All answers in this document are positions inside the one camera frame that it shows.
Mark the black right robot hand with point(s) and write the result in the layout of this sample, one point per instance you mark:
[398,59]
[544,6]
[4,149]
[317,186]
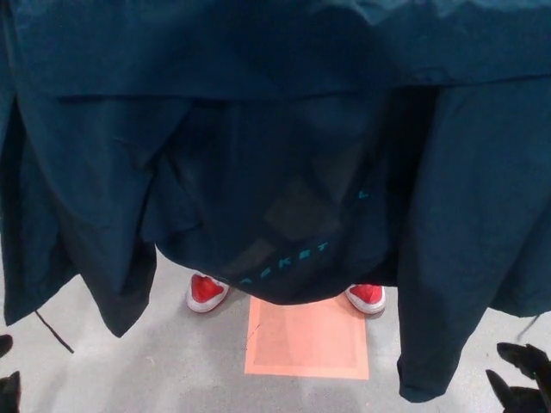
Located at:
[534,378]

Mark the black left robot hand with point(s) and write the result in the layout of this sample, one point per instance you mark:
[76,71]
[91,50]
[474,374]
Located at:
[9,393]

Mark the dark teal coat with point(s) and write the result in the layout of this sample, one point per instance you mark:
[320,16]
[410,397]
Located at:
[129,129]

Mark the person's left red white sneaker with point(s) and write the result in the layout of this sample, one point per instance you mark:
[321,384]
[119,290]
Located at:
[366,297]

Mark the person's red white sneaker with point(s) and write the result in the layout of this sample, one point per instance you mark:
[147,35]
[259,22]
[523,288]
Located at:
[206,292]
[366,297]

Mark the person's right red white sneaker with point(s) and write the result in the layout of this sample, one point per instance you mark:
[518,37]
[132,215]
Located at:
[206,292]

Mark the orange floor tape rectangle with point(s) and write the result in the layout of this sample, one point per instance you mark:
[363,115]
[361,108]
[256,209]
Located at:
[305,340]

